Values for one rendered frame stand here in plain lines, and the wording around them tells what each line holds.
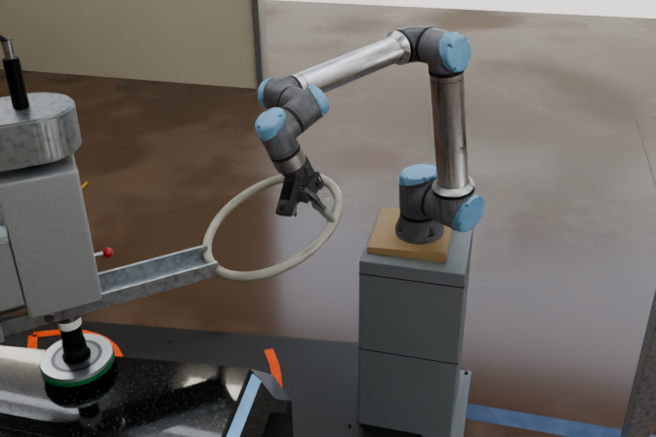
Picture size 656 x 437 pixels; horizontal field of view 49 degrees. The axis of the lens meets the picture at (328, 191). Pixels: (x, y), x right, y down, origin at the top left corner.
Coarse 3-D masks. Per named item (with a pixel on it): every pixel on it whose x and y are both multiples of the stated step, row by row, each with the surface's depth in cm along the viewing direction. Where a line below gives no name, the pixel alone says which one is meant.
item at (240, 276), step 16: (256, 192) 251; (336, 192) 230; (224, 208) 247; (336, 208) 224; (336, 224) 220; (208, 240) 237; (320, 240) 215; (208, 256) 230; (304, 256) 213; (224, 272) 220; (240, 272) 217; (256, 272) 214; (272, 272) 213
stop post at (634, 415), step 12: (648, 324) 266; (648, 336) 266; (648, 348) 265; (648, 360) 266; (636, 372) 277; (648, 372) 269; (636, 384) 276; (648, 384) 271; (636, 396) 276; (648, 396) 274; (636, 408) 277; (648, 408) 276; (624, 420) 290; (636, 420) 280; (648, 420) 279; (624, 432) 289; (636, 432) 283; (648, 432) 282
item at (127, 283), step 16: (176, 256) 229; (192, 256) 231; (112, 272) 221; (128, 272) 224; (144, 272) 226; (160, 272) 227; (176, 272) 219; (192, 272) 221; (208, 272) 223; (112, 288) 221; (128, 288) 213; (144, 288) 216; (160, 288) 218; (96, 304) 211; (112, 304) 213; (16, 320) 202; (32, 320) 204; (48, 320) 205
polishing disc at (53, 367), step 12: (84, 336) 231; (96, 336) 231; (48, 348) 226; (60, 348) 226; (96, 348) 225; (108, 348) 225; (48, 360) 221; (60, 360) 221; (96, 360) 220; (108, 360) 221; (48, 372) 216; (60, 372) 216; (72, 372) 216; (84, 372) 216; (96, 372) 216
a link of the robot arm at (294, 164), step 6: (300, 150) 199; (300, 156) 199; (282, 162) 197; (288, 162) 197; (294, 162) 198; (300, 162) 199; (276, 168) 200; (282, 168) 199; (288, 168) 198; (294, 168) 199
